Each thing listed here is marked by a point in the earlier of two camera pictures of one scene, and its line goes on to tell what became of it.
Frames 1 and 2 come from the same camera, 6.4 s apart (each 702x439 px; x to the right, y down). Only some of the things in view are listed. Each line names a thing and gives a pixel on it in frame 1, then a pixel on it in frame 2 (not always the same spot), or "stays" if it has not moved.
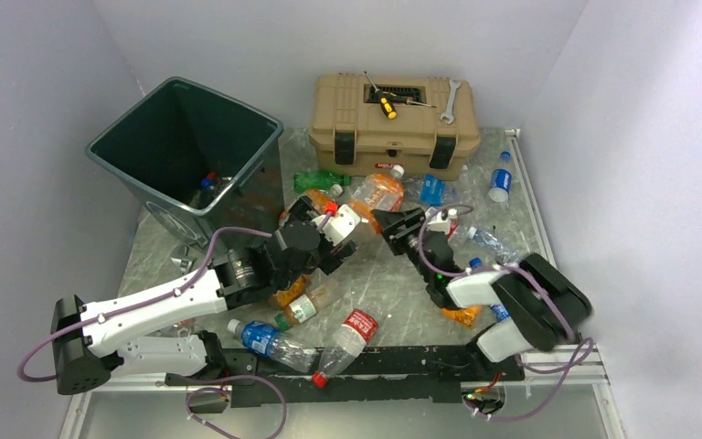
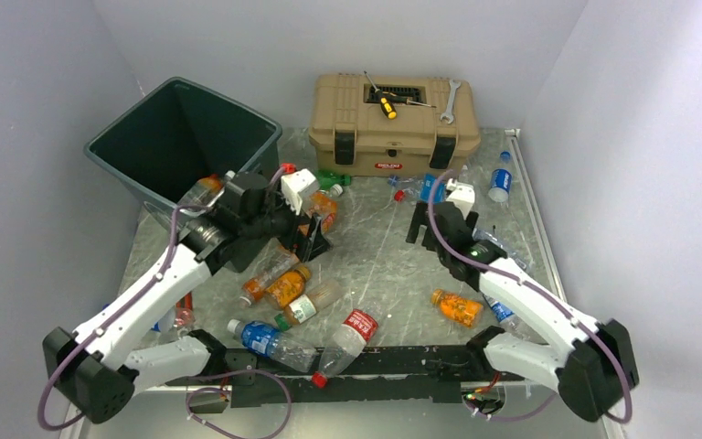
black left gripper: x=340 y=251 -> x=307 y=246
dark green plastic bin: x=197 y=162 stays
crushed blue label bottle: x=429 y=189 stays
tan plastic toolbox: x=366 y=124 stays
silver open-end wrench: x=449 y=113 stays
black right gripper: x=390 y=222 -> x=420 y=219
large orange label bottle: x=379 y=191 -> x=203 y=194
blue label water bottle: x=272 y=343 stays
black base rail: x=369 y=373 stays
